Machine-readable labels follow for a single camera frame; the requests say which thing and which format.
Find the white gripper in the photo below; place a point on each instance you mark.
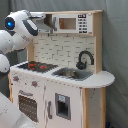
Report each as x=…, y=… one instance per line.
x=37, y=15

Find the toy microwave door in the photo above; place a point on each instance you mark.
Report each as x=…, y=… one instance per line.
x=65, y=23

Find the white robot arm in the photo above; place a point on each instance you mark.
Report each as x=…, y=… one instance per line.
x=19, y=32

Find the wooden toy kitchen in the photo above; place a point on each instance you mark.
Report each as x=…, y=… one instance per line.
x=62, y=83

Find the grey range hood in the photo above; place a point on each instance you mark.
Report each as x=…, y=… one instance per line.
x=43, y=24

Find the black stove top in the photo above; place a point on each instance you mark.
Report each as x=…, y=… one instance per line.
x=37, y=66

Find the left stove knob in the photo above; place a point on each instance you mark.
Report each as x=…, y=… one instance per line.
x=16, y=78

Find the stove knob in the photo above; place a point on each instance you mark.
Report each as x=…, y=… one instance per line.
x=16, y=78
x=34, y=83

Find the right stove knob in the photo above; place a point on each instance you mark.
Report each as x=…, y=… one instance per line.
x=34, y=83

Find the metal toy sink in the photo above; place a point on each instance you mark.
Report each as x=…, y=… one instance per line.
x=73, y=74

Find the white oven door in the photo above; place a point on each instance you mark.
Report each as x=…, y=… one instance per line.
x=29, y=100

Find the grey backdrop curtain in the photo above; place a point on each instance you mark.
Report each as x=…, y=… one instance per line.
x=115, y=44

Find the cabinet door with dispenser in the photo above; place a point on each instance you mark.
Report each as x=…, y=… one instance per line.
x=63, y=106

